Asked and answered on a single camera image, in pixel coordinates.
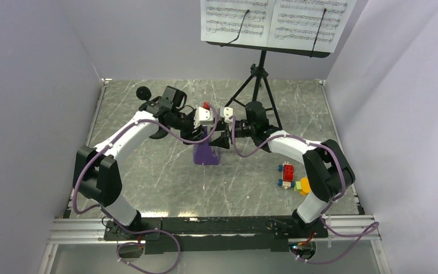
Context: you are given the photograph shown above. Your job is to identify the red toy block car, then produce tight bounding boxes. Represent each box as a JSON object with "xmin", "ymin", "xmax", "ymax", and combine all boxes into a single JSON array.
[{"xmin": 277, "ymin": 162, "xmax": 295, "ymax": 189}]

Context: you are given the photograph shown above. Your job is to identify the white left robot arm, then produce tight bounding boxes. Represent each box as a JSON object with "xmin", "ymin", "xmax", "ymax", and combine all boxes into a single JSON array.
[{"xmin": 72, "ymin": 86, "xmax": 202, "ymax": 240}]

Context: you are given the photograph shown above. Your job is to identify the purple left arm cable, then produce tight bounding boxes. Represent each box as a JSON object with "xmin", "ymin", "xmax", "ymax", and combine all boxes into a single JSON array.
[{"xmin": 71, "ymin": 104, "xmax": 220, "ymax": 274}]

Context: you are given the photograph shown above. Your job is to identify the green orange toy block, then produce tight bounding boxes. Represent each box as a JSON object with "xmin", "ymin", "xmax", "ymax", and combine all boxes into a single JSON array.
[{"xmin": 294, "ymin": 177, "xmax": 311, "ymax": 196}]

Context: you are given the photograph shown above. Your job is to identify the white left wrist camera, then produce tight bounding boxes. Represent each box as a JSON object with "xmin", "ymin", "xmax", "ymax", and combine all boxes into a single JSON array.
[{"xmin": 194, "ymin": 102, "xmax": 215, "ymax": 128}]

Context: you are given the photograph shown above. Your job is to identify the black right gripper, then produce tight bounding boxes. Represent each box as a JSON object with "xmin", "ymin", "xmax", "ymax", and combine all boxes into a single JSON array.
[{"xmin": 208, "ymin": 122, "xmax": 255, "ymax": 151}]

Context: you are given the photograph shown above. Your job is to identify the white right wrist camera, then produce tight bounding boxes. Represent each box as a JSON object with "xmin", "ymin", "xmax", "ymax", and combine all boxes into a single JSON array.
[{"xmin": 220, "ymin": 107, "xmax": 234, "ymax": 124}]

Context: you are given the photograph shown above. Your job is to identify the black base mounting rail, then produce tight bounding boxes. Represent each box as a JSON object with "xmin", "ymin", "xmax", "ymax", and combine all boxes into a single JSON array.
[{"xmin": 102, "ymin": 215, "xmax": 329, "ymax": 255}]

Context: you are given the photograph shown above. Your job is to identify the aluminium frame rail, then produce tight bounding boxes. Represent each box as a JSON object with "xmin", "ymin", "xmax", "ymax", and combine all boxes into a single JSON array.
[{"xmin": 39, "ymin": 215, "xmax": 374, "ymax": 273}]

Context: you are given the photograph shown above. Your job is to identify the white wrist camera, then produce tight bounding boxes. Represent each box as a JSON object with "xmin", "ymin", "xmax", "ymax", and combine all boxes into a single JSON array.
[
  {"xmin": 194, "ymin": 102, "xmax": 215, "ymax": 128},
  {"xmin": 220, "ymin": 107, "xmax": 234, "ymax": 124}
]

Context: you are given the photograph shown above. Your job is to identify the black tripod music stand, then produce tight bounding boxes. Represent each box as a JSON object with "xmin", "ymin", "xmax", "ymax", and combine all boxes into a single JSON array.
[{"xmin": 207, "ymin": 42, "xmax": 331, "ymax": 129}]

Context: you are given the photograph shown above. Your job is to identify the purple metronome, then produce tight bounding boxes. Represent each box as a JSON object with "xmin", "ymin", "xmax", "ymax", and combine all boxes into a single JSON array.
[{"xmin": 192, "ymin": 138, "xmax": 221, "ymax": 166}]

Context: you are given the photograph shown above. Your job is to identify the sheet music page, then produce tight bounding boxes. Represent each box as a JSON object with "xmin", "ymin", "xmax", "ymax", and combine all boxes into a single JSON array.
[
  {"xmin": 267, "ymin": 0, "xmax": 356, "ymax": 53},
  {"xmin": 200, "ymin": 0, "xmax": 275, "ymax": 47}
]

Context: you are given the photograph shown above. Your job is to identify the right sheet music page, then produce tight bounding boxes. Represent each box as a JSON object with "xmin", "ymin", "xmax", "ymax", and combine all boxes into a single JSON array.
[{"xmin": 267, "ymin": 0, "xmax": 356, "ymax": 53}]

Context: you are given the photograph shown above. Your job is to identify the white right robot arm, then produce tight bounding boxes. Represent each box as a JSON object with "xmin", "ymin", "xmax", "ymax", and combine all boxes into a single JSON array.
[{"xmin": 211, "ymin": 102, "xmax": 355, "ymax": 237}]

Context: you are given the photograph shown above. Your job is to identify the left sheet music page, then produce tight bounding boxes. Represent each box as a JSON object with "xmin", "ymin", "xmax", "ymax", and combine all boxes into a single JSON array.
[{"xmin": 200, "ymin": 0, "xmax": 275, "ymax": 47}]

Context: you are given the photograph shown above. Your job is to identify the black desktop microphone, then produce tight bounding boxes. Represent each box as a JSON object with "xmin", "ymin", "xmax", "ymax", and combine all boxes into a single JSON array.
[{"xmin": 136, "ymin": 86, "xmax": 168, "ymax": 140}]

